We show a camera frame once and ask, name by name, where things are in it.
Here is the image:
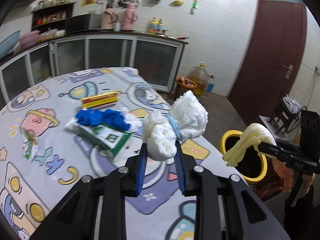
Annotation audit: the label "microwave oven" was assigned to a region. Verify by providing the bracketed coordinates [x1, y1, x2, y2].
[66, 14, 101, 33]

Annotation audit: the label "pink thermos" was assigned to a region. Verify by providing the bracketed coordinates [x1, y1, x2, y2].
[101, 4, 118, 29]
[121, 2, 138, 30]

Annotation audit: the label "yellow blue snack bag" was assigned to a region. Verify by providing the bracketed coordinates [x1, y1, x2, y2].
[22, 129, 40, 161]

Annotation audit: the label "yellow wall hook duck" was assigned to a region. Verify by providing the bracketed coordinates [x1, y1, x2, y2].
[171, 0, 184, 7]

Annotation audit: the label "black spice shelf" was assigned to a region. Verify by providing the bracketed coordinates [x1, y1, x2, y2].
[31, 2, 76, 33]

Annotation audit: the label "pink thermos right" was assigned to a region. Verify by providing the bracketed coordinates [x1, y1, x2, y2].
[121, 2, 138, 30]

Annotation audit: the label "green wall brush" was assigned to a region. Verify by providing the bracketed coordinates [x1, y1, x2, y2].
[190, 0, 198, 15]

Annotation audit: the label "person right hand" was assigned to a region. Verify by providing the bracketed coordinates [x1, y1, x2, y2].
[272, 159, 315, 198]

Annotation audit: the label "small white stool table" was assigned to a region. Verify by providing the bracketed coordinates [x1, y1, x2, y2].
[259, 115, 290, 141]

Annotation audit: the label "small white crumpled tissue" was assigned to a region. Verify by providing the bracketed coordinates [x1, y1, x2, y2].
[119, 107, 143, 133]

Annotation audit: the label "pink basin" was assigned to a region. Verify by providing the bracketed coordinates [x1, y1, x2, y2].
[19, 30, 40, 49]

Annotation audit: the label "large oil jug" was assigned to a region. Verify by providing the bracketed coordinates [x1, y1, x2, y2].
[187, 62, 208, 97]

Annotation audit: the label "blue glove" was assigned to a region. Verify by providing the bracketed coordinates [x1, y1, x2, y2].
[75, 108, 130, 131]

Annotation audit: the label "brown waste basket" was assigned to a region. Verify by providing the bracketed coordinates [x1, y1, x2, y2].
[175, 76, 197, 99]

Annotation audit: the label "red yellow seasoning box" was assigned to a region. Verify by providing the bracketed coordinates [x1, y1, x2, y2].
[81, 91, 120, 109]

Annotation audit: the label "white plastic bag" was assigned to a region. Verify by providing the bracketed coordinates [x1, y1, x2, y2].
[142, 90, 208, 161]

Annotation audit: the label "black noodle machine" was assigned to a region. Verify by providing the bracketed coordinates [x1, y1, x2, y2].
[270, 95, 308, 134]

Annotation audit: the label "green white flat carton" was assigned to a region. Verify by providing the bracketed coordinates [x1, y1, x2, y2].
[65, 119, 133, 161]

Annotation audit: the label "yellow rim trash bin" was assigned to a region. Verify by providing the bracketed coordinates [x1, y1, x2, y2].
[219, 129, 268, 184]

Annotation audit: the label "pink thermos left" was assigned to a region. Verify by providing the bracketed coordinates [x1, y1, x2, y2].
[101, 4, 118, 29]

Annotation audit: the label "dark red door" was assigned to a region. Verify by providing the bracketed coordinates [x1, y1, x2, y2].
[228, 0, 308, 125]

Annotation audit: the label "kitchen counter cabinet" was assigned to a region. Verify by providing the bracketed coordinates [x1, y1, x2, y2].
[1, 29, 187, 107]

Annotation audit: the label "cartoon print tablecloth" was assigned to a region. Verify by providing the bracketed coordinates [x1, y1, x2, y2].
[0, 67, 249, 240]

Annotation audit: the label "blue basin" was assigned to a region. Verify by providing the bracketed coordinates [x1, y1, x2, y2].
[0, 30, 20, 59]

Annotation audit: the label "yellow detergent bottles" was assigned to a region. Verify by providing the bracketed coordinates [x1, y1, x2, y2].
[149, 17, 163, 34]

